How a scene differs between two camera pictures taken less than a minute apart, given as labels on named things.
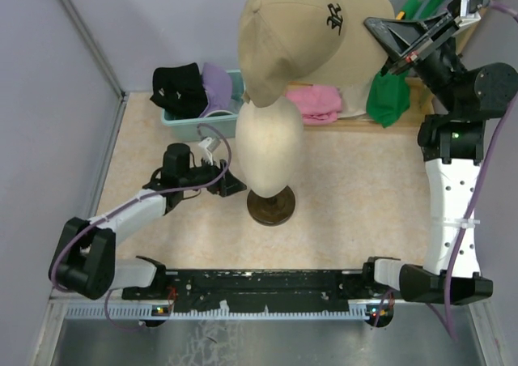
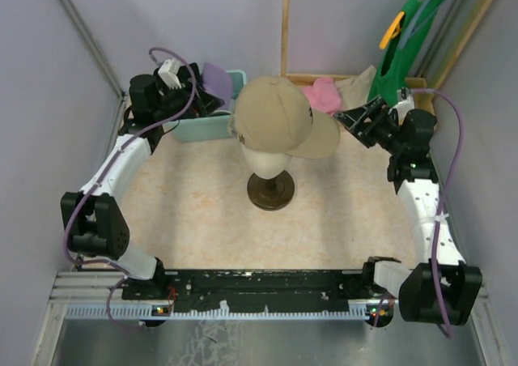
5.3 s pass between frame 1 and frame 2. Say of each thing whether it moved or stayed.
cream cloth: stayed
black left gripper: moved
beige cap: moved
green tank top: stayed
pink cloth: stayed
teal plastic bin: stayed
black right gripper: moved
